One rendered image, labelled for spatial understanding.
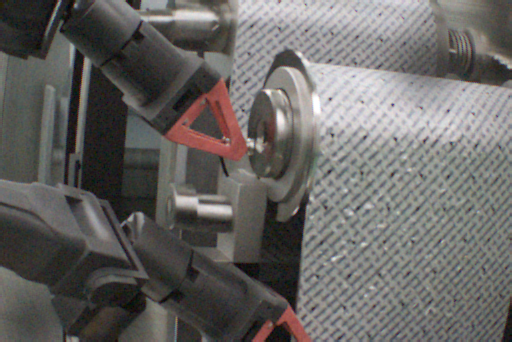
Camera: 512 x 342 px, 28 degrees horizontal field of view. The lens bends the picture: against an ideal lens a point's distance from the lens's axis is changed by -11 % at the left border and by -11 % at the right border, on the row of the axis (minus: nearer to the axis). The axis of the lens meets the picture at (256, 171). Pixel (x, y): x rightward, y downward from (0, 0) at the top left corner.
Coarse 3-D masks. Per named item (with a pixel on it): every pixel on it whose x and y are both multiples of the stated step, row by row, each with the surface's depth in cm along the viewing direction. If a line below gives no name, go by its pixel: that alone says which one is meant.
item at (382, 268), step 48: (336, 240) 93; (384, 240) 95; (432, 240) 96; (480, 240) 98; (336, 288) 94; (384, 288) 96; (432, 288) 97; (480, 288) 99; (336, 336) 95; (384, 336) 97; (432, 336) 98; (480, 336) 100
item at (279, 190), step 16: (272, 80) 98; (288, 80) 95; (304, 96) 92; (304, 112) 92; (304, 128) 91; (304, 144) 91; (304, 160) 92; (288, 176) 94; (272, 192) 97; (288, 192) 94
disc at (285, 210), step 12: (276, 60) 99; (288, 60) 96; (300, 60) 93; (300, 72) 93; (312, 72) 92; (264, 84) 102; (312, 84) 91; (312, 96) 91; (312, 108) 91; (312, 120) 90; (312, 132) 90; (312, 144) 90; (312, 156) 90; (312, 168) 91; (300, 180) 93; (312, 180) 91; (300, 192) 92; (276, 204) 98; (288, 204) 95; (300, 204) 93; (276, 216) 98; (288, 216) 95
